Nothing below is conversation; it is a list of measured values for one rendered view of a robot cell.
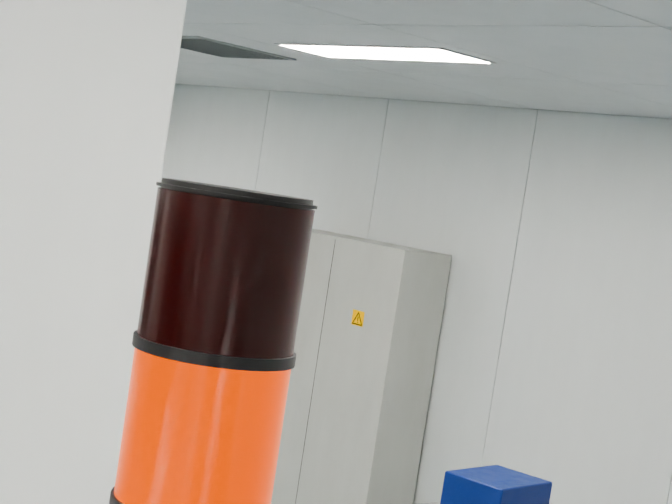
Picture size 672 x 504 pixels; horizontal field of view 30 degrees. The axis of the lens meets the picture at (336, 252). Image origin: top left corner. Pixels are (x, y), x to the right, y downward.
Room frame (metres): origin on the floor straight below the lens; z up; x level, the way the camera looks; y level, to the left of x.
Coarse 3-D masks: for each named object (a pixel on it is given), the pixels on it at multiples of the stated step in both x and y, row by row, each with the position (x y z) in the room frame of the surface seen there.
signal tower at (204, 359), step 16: (192, 192) 0.37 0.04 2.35; (208, 192) 0.36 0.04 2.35; (224, 192) 0.36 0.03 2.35; (240, 192) 0.36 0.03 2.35; (256, 192) 0.37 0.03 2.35; (304, 208) 0.38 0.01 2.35; (160, 352) 0.37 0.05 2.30; (176, 352) 0.36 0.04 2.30; (192, 352) 0.36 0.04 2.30; (224, 368) 0.36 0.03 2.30; (240, 368) 0.36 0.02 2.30; (256, 368) 0.37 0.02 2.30; (272, 368) 0.37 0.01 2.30; (288, 368) 0.38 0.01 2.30; (112, 496) 0.38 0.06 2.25
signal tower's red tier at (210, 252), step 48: (192, 240) 0.36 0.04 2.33; (240, 240) 0.36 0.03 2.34; (288, 240) 0.37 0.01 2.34; (144, 288) 0.38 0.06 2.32; (192, 288) 0.36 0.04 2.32; (240, 288) 0.36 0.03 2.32; (288, 288) 0.37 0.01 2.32; (144, 336) 0.37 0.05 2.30; (192, 336) 0.36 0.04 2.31; (240, 336) 0.36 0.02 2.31; (288, 336) 0.38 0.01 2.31
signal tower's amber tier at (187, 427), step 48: (144, 384) 0.37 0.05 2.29; (192, 384) 0.36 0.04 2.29; (240, 384) 0.36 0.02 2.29; (288, 384) 0.38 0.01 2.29; (144, 432) 0.37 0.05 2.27; (192, 432) 0.36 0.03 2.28; (240, 432) 0.37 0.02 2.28; (144, 480) 0.37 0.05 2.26; (192, 480) 0.36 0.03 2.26; (240, 480) 0.37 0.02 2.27
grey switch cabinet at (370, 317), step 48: (336, 240) 7.61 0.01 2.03; (336, 288) 7.56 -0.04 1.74; (384, 288) 7.26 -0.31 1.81; (432, 288) 7.36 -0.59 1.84; (336, 336) 7.51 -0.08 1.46; (384, 336) 7.21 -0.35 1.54; (432, 336) 7.40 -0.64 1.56; (336, 384) 7.46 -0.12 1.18; (384, 384) 7.17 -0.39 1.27; (288, 432) 7.73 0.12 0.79; (336, 432) 7.42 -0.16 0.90; (384, 432) 7.21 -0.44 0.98; (288, 480) 7.68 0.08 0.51; (336, 480) 7.37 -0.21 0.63; (384, 480) 7.25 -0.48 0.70
